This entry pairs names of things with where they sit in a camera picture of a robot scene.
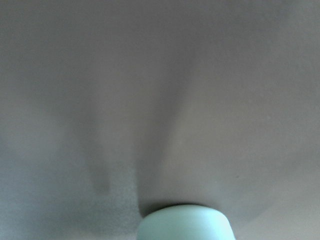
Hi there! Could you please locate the mint green cup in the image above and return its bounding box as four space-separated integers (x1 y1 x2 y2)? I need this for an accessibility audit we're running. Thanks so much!
136 204 235 240

